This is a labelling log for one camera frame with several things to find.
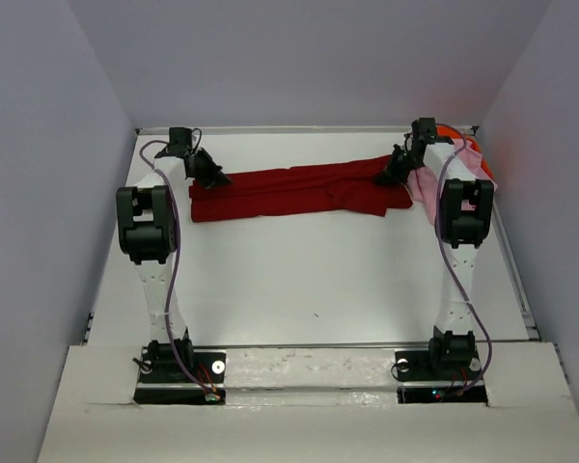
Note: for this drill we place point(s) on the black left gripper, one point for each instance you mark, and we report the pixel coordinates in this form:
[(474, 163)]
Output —
[(214, 177)]

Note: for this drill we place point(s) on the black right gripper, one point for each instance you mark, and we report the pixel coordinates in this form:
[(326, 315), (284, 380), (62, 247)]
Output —
[(392, 176)]

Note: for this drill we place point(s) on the dark red t shirt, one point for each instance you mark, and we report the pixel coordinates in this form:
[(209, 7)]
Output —
[(298, 190)]

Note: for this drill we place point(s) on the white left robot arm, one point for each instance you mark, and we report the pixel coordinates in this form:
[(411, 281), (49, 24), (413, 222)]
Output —
[(148, 228)]

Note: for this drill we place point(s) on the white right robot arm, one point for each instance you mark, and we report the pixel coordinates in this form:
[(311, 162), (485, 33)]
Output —
[(460, 347)]

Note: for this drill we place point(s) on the pink t shirt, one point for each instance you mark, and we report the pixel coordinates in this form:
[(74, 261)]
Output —
[(423, 183)]

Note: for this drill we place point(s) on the orange t shirt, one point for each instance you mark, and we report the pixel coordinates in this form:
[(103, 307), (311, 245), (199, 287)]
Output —
[(471, 156)]

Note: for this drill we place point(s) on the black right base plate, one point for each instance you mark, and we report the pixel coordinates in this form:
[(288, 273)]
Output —
[(419, 382)]

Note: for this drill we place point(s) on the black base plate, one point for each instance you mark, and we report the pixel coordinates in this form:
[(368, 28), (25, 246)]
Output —
[(164, 383), (419, 382)]

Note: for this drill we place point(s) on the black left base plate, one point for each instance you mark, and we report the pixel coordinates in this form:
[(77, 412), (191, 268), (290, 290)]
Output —
[(164, 383)]

